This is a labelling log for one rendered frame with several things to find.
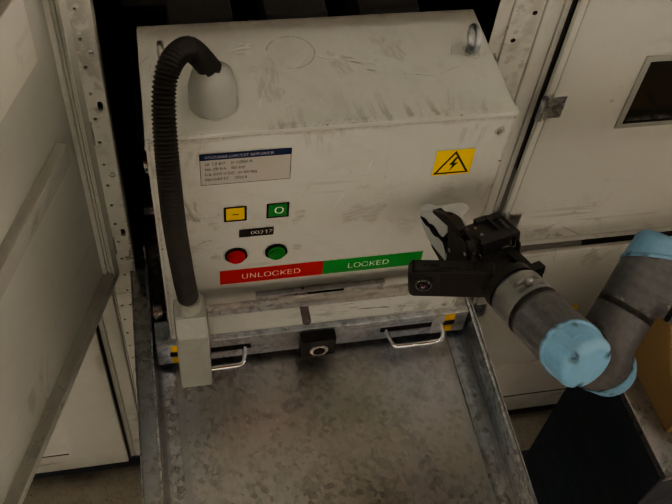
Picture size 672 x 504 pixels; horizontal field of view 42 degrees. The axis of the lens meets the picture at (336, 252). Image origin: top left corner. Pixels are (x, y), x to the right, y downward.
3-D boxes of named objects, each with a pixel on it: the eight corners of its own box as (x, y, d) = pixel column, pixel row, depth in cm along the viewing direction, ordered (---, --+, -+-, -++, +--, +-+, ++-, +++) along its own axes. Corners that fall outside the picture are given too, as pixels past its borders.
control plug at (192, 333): (213, 385, 137) (209, 325, 124) (181, 389, 137) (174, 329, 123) (208, 343, 142) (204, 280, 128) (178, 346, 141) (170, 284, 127)
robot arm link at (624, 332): (665, 338, 114) (632, 310, 107) (621, 412, 114) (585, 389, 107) (616, 314, 120) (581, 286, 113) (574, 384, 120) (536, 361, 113)
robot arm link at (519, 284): (505, 341, 112) (511, 293, 107) (485, 319, 115) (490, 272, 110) (553, 322, 114) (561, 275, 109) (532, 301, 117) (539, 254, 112)
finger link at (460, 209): (449, 198, 130) (483, 232, 123) (414, 210, 128) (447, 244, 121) (450, 181, 128) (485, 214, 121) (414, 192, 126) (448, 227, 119)
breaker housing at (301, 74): (453, 311, 155) (521, 111, 117) (169, 344, 146) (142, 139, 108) (390, 111, 185) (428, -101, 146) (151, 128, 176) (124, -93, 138)
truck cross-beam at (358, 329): (462, 329, 158) (469, 311, 153) (158, 365, 149) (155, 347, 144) (455, 306, 161) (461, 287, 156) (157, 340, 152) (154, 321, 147)
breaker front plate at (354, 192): (452, 316, 154) (518, 120, 116) (173, 348, 146) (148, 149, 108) (450, 310, 155) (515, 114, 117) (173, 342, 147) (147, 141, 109)
